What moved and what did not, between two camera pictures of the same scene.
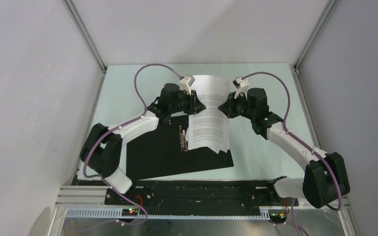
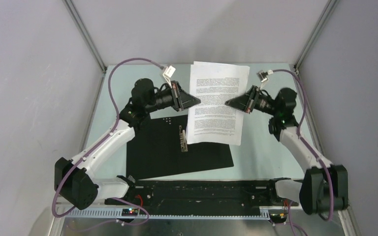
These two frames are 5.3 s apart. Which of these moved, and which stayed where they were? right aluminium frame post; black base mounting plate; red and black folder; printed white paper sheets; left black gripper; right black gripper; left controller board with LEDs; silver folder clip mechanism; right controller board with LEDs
Moved: left black gripper; right black gripper; printed white paper sheets
Stayed: left controller board with LEDs; silver folder clip mechanism; right aluminium frame post; right controller board with LEDs; red and black folder; black base mounting plate
